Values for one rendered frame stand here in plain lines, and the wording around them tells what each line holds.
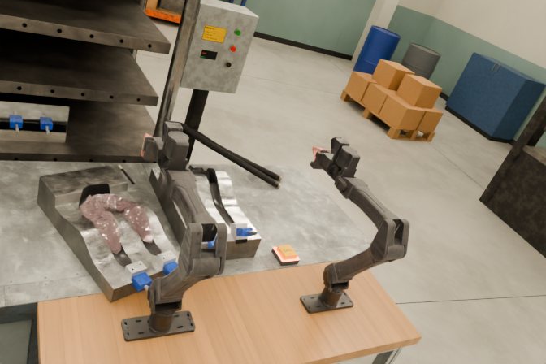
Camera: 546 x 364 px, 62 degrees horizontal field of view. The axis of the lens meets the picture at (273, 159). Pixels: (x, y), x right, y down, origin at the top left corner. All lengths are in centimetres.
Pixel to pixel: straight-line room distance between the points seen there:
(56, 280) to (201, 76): 116
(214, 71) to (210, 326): 124
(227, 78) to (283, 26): 661
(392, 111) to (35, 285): 524
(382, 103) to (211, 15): 441
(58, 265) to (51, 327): 22
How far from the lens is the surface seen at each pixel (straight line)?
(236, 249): 163
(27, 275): 149
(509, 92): 817
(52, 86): 202
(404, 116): 603
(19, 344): 163
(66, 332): 136
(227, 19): 216
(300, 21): 894
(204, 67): 220
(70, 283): 147
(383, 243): 137
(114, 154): 210
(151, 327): 137
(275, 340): 148
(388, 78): 653
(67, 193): 161
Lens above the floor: 185
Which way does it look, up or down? 26 degrees down
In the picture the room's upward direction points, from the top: 21 degrees clockwise
